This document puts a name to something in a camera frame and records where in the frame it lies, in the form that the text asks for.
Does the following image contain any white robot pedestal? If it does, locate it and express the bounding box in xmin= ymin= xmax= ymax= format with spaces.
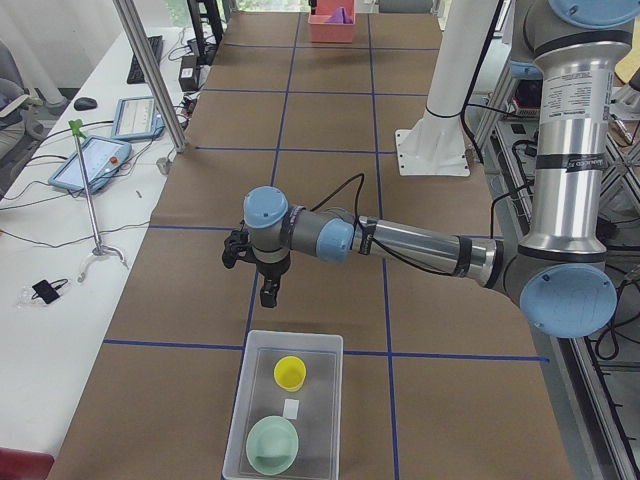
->
xmin=395 ymin=0 xmax=502 ymax=177

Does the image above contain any black power adapter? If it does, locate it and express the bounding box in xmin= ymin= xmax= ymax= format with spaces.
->
xmin=178 ymin=55 xmax=201 ymax=92

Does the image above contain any yellow plastic cup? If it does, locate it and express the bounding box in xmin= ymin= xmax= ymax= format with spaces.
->
xmin=273 ymin=355 xmax=307 ymax=392

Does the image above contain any black keyboard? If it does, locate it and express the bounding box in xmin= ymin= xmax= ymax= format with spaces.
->
xmin=126 ymin=35 xmax=165 ymax=85

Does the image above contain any mint green bowl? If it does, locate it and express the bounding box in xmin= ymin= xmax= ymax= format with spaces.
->
xmin=245 ymin=415 xmax=299 ymax=476

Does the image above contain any small black device with cable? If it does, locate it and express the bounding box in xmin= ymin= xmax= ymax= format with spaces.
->
xmin=31 ymin=278 xmax=69 ymax=304

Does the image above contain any pink plastic bin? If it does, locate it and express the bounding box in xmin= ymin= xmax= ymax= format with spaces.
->
xmin=307 ymin=0 xmax=356 ymax=44

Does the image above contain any near teach pendant tablet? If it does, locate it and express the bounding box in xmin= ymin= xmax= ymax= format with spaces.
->
xmin=48 ymin=136 xmax=132 ymax=193

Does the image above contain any black computer mouse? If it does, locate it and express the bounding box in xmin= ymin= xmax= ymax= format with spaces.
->
xmin=73 ymin=97 xmax=98 ymax=111

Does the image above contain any metal grabber stick green tip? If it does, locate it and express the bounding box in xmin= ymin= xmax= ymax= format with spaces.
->
xmin=69 ymin=120 xmax=129 ymax=284

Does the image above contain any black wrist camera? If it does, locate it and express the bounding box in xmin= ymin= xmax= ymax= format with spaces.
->
xmin=221 ymin=229 xmax=252 ymax=269

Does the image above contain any purple cloth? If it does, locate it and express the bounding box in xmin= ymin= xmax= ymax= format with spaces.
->
xmin=325 ymin=7 xmax=354 ymax=25

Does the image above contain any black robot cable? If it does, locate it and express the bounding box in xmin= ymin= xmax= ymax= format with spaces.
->
xmin=309 ymin=172 xmax=461 ymax=277

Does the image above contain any aluminium frame post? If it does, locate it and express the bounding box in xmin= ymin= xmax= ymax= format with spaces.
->
xmin=113 ymin=0 xmax=187 ymax=153

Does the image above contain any clear plastic storage box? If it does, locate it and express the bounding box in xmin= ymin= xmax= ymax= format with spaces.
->
xmin=222 ymin=330 xmax=343 ymax=479

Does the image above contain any far teach pendant tablet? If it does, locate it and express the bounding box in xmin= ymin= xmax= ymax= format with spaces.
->
xmin=111 ymin=96 xmax=164 ymax=142

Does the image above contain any teach pendant tablet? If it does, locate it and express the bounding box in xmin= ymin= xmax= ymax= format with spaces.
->
xmin=48 ymin=136 xmax=132 ymax=193
xmin=111 ymin=96 xmax=164 ymax=142

